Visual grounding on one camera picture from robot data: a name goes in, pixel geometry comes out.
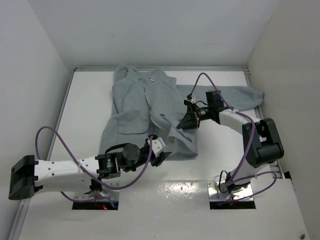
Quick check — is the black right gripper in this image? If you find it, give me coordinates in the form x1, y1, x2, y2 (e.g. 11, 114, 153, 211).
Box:
177, 102, 213, 131

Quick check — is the grey zip jacket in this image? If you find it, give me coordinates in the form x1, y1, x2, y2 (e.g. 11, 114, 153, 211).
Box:
99, 63, 265, 160

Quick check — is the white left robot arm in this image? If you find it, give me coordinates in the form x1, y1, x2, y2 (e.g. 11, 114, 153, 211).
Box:
8, 135, 171, 201

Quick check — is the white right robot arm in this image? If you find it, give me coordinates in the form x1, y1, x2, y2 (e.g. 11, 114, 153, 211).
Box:
177, 90, 285, 194

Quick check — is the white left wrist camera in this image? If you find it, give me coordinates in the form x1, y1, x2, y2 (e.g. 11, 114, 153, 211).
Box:
147, 137, 167, 158

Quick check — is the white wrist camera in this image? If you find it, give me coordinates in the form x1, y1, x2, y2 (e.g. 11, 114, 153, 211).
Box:
147, 137, 167, 158
184, 95, 196, 107

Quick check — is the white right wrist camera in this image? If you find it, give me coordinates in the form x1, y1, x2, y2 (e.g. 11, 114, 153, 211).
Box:
184, 95, 196, 107

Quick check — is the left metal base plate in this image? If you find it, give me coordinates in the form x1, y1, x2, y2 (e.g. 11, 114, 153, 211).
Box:
73, 186, 120, 203

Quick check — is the metal base plate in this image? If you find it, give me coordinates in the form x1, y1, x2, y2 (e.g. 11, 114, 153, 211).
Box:
73, 186, 120, 203
207, 180, 254, 203

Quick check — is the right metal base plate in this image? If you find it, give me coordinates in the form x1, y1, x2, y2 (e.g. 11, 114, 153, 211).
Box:
207, 180, 254, 203

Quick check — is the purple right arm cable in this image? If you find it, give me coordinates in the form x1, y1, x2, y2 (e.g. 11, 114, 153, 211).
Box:
186, 72, 278, 204

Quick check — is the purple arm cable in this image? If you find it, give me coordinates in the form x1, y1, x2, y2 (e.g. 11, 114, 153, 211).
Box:
186, 72, 278, 204
34, 126, 154, 208

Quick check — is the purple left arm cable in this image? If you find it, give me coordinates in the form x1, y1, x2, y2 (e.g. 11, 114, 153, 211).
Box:
34, 126, 154, 208

